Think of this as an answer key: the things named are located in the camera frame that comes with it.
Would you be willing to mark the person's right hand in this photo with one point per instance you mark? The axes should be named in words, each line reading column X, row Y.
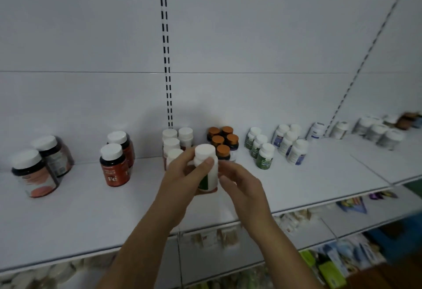
column 250, row 203

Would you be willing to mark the blue yellow label bottle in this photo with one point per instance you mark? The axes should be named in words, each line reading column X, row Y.
column 390, row 120

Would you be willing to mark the amber brown-cap bottle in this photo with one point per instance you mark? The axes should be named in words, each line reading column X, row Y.
column 405, row 120

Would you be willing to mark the pile of white blue boxes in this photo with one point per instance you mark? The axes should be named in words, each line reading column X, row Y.
column 346, row 252

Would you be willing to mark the stack of white heart-lid jars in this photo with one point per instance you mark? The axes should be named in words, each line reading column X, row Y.
column 59, row 270

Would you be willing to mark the pile of green packets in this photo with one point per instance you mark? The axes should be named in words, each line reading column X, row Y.
column 326, row 269

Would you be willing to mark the white metal shelf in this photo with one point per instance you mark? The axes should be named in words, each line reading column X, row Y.
column 82, row 213

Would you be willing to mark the white sticker-lid jar bottle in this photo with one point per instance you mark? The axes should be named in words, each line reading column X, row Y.
column 376, row 134
column 390, row 139

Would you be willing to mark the dark bottle light-blue label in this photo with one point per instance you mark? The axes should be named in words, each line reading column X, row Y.
column 418, row 120

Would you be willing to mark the white bottle blue lid sticker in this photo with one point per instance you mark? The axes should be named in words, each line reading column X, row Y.
column 316, row 130

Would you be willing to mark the dark bottle orange label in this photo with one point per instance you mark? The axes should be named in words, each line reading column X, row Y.
column 54, row 155
column 33, row 173

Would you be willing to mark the blue packet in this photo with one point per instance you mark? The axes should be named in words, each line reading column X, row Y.
column 354, row 204

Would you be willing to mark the blue plastic stool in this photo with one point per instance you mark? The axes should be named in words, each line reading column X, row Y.
column 399, row 236

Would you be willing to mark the red bottle white cap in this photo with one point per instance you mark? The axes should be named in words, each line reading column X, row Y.
column 113, row 165
column 122, row 140

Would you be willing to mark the pile of gold purple candies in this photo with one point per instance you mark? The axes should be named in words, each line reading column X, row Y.
column 382, row 195

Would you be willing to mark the orange label white bottle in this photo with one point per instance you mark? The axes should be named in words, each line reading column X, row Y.
column 339, row 130

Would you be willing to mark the person's left hand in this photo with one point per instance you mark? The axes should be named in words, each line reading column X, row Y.
column 178, row 193

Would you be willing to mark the person's left forearm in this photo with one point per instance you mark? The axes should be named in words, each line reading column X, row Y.
column 138, row 256

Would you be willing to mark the green label white bottle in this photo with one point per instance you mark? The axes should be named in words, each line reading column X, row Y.
column 258, row 144
column 264, row 155
column 252, row 135

